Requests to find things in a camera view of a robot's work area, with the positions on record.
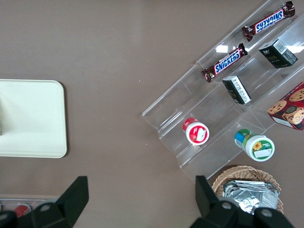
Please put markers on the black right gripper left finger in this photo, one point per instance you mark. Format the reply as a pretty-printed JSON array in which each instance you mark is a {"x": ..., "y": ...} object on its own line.
[{"x": 71, "y": 202}]

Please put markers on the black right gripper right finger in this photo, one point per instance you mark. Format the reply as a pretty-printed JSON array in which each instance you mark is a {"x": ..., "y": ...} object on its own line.
[{"x": 206, "y": 202}]

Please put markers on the light wicker basket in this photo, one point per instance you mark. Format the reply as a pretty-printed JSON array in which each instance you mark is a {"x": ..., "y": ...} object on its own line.
[{"x": 221, "y": 180}]

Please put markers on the cream plastic tray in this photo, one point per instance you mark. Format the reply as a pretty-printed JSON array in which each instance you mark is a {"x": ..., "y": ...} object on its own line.
[{"x": 33, "y": 118}]

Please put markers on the clear acrylic bottle rack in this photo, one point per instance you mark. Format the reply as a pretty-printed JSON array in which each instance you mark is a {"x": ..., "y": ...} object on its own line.
[{"x": 42, "y": 200}]

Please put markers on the stacked foil trays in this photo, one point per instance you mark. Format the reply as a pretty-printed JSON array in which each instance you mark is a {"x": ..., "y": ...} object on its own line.
[{"x": 249, "y": 194}]

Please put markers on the red lidded cup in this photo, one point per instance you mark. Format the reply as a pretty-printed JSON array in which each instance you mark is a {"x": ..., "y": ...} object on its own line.
[{"x": 197, "y": 133}]

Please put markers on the green lidded cup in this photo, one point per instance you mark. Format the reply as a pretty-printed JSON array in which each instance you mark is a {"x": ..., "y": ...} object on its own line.
[{"x": 257, "y": 147}]

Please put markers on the clear acrylic stepped stand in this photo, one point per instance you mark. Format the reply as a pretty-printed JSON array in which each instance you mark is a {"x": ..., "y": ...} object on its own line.
[{"x": 180, "y": 99}]

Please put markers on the small black carton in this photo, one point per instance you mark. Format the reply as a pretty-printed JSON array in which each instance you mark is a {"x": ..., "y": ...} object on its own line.
[
  {"x": 237, "y": 90},
  {"x": 278, "y": 54}
]

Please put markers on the red cookie box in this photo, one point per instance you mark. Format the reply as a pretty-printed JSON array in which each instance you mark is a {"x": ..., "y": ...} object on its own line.
[{"x": 289, "y": 109}]

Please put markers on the Snickers chocolate bar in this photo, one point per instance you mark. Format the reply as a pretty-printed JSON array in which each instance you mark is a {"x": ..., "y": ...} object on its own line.
[
  {"x": 269, "y": 21},
  {"x": 225, "y": 63}
]

